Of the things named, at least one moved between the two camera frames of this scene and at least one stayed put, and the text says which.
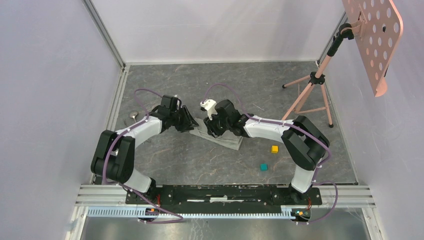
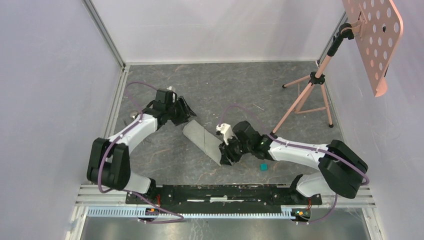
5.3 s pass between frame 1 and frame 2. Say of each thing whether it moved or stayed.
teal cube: stayed
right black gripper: moved
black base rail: stayed
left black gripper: moved
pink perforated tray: stayed
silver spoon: stayed
